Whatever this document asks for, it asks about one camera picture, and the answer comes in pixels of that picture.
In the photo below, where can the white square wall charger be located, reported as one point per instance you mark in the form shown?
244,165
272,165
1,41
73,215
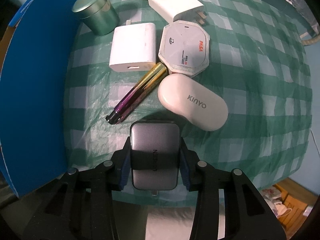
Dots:
133,47

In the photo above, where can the green round metal tin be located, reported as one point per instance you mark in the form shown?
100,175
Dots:
99,15

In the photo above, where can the grey Ugreen wall charger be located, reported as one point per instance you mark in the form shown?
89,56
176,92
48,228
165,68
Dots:
154,155

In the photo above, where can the white charger with prongs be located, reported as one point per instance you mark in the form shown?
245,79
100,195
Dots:
174,10

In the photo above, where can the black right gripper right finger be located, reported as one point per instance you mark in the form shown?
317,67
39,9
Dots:
247,214

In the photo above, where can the blue cardboard box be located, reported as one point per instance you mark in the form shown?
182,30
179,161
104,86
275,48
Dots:
32,89

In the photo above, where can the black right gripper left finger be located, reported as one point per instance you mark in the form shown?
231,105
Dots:
80,204

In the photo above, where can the white Kinyo oval case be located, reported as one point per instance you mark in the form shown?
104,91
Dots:
184,96

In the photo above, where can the iridescent gold purple pen tube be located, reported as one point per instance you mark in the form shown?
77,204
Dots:
137,93

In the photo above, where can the white octagonal box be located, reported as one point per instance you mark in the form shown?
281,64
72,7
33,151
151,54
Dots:
184,48

